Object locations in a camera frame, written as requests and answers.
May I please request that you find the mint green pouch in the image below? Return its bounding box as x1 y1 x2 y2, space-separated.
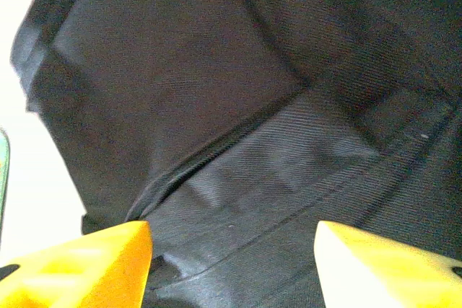
0 129 11 211

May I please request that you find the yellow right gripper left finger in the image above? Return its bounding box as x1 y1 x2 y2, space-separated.
0 220 153 308

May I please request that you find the black backpack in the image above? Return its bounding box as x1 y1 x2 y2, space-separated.
9 0 462 308

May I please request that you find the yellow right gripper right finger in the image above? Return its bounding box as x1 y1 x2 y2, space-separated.
313 220 462 308

